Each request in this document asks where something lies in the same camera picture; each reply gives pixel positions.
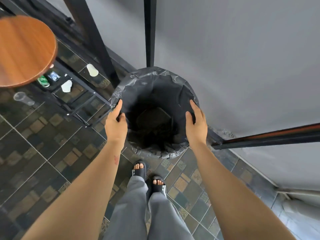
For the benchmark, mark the black metal bar orange stripe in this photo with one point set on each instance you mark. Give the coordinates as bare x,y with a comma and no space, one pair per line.
270,137

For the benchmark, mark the black metal table base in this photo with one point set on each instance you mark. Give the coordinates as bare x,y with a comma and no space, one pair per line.
82,104

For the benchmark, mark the person's right hand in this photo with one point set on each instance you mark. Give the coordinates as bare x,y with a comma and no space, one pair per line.
197,128

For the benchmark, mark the clear plastic cup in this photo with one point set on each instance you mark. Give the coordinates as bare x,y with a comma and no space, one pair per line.
23,98

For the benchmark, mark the person's right thumb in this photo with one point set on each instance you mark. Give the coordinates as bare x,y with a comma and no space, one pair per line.
189,117

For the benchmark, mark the round wooden table top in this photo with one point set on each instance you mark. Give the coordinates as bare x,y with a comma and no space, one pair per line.
23,49

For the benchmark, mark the black slide sandal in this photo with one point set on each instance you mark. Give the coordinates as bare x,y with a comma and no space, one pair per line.
139,172
159,188

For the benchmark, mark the person's left thumb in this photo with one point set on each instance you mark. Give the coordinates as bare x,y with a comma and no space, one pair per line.
122,117

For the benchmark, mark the black slanted metal beam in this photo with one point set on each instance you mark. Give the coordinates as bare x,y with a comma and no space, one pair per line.
92,39

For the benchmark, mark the white plastic cup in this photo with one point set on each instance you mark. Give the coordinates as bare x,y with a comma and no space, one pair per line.
92,70

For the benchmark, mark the person's left hand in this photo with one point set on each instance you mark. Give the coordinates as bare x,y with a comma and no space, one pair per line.
115,127

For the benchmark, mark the black trash bag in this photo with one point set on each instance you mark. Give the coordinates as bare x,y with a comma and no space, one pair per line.
155,87

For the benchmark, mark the blue snack packet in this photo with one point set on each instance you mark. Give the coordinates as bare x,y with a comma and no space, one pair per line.
53,76

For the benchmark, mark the person's right forearm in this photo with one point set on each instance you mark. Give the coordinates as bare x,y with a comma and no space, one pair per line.
232,197

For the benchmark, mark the person's left forearm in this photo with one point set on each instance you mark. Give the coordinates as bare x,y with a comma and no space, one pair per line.
85,194

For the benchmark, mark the grey pipe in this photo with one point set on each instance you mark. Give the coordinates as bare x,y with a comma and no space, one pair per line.
300,203

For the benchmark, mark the green drink can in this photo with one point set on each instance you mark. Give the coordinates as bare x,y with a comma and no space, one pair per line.
43,81

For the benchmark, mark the black vertical metal post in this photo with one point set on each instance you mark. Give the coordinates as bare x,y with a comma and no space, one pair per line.
150,32

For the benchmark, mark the crumpled white paper cup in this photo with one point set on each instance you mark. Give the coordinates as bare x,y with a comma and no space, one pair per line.
67,86

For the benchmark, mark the grey trousers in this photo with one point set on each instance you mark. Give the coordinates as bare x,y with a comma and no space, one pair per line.
140,212

